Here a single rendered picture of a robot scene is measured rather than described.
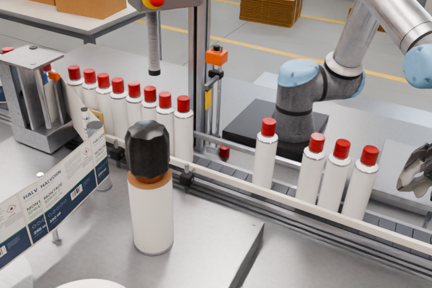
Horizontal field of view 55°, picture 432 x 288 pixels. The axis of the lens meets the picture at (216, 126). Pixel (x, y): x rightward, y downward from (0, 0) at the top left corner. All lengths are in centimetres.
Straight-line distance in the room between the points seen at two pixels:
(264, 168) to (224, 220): 16
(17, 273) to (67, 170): 22
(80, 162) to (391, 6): 72
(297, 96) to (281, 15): 377
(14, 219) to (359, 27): 94
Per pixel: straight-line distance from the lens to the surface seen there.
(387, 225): 109
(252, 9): 507
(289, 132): 129
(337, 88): 131
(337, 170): 97
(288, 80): 124
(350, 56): 125
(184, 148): 112
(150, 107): 111
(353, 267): 104
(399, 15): 86
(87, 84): 124
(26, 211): 90
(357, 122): 156
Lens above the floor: 160
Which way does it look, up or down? 33 degrees down
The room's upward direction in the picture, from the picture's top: 2 degrees clockwise
